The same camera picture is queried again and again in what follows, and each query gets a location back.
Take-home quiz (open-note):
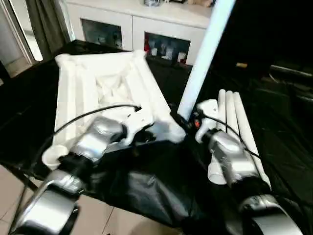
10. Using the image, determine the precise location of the black folding table stand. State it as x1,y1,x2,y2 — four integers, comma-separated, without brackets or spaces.
5,165,42,231

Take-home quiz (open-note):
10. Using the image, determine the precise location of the white plastic table leg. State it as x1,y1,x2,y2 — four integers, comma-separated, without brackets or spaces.
176,0,236,122
207,89,228,186
225,91,245,143
233,92,272,190

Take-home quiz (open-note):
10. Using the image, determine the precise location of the grey curtain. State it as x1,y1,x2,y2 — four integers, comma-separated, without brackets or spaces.
25,0,71,59

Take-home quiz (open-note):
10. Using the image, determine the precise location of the black work mat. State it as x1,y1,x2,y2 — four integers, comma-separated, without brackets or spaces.
0,39,313,235

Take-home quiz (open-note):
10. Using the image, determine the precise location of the white glass-door cabinet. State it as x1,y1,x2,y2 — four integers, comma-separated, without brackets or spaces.
66,0,214,67

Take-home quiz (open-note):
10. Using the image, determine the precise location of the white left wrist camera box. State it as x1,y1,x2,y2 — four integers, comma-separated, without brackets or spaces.
121,108,155,147

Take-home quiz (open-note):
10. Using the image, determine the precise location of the silver metal rail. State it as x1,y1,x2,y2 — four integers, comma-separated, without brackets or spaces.
271,64,313,81

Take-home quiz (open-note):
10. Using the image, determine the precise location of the white plastic table top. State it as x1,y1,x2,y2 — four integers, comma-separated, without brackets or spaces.
42,50,186,171

